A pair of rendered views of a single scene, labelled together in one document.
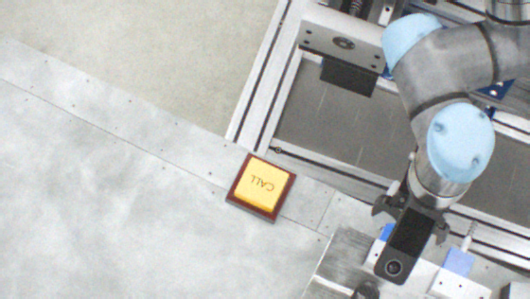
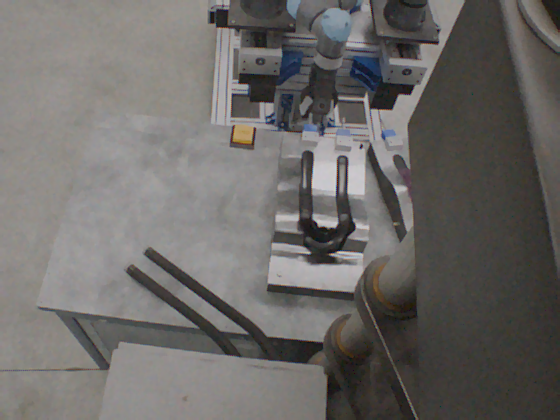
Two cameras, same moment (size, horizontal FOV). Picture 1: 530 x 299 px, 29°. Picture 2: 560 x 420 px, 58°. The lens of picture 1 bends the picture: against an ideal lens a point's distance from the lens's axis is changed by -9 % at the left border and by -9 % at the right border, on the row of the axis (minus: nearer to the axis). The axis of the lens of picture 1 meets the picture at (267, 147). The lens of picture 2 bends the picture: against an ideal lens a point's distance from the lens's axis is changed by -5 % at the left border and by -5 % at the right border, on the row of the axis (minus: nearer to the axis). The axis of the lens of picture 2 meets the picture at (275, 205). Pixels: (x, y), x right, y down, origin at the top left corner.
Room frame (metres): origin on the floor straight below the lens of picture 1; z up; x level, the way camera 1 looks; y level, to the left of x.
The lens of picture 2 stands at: (-0.59, 0.21, 2.21)
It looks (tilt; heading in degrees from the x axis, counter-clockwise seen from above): 59 degrees down; 341
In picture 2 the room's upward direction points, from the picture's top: 11 degrees clockwise
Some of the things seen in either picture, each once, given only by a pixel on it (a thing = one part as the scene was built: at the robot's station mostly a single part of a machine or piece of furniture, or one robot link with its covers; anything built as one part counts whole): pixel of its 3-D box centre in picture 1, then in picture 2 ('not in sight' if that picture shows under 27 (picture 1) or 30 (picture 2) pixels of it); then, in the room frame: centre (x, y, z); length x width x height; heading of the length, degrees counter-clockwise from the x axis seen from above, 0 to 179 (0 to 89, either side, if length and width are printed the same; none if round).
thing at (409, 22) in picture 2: not in sight; (408, 5); (0.79, -0.59, 1.09); 0.15 x 0.15 x 0.10
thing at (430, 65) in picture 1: (436, 64); (313, 9); (0.51, -0.17, 1.31); 0.11 x 0.11 x 0.08; 29
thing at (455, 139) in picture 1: (453, 148); (333, 32); (0.41, -0.20, 1.31); 0.09 x 0.08 x 0.11; 29
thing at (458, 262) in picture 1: (459, 259); (343, 134); (0.41, -0.31, 0.89); 0.13 x 0.05 x 0.05; 166
